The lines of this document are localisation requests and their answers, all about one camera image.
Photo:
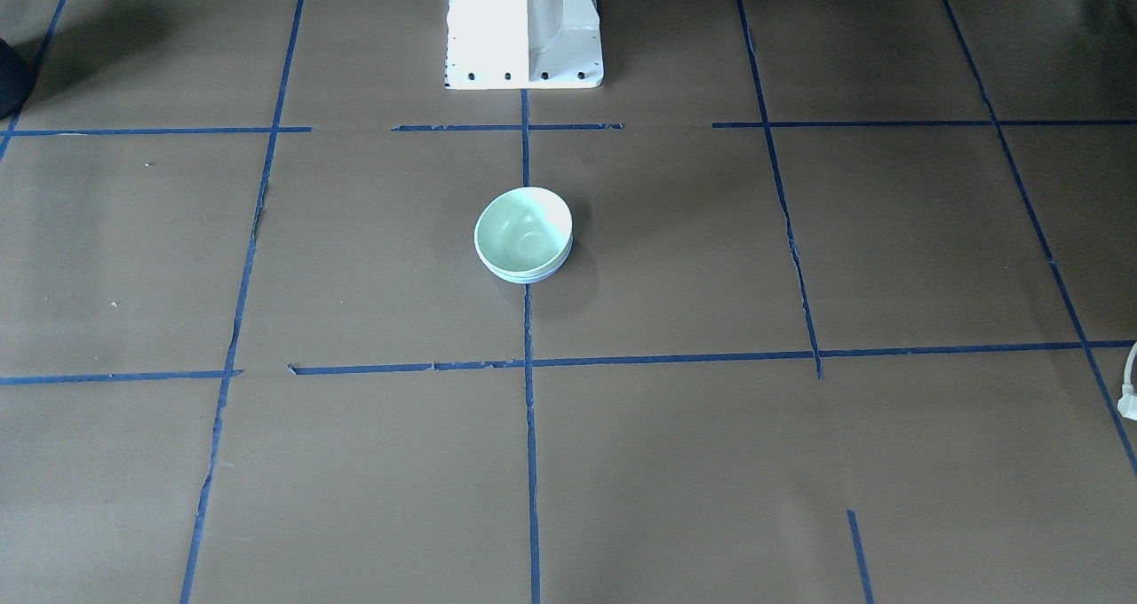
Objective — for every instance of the white power plug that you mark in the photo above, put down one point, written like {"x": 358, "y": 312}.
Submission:
{"x": 1126, "y": 403}

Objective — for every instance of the green bowl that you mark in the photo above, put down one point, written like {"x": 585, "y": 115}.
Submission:
{"x": 524, "y": 229}

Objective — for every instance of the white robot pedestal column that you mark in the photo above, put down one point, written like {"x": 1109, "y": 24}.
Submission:
{"x": 494, "y": 45}

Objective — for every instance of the blue bowl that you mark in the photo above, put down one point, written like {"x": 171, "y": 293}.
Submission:
{"x": 529, "y": 277}

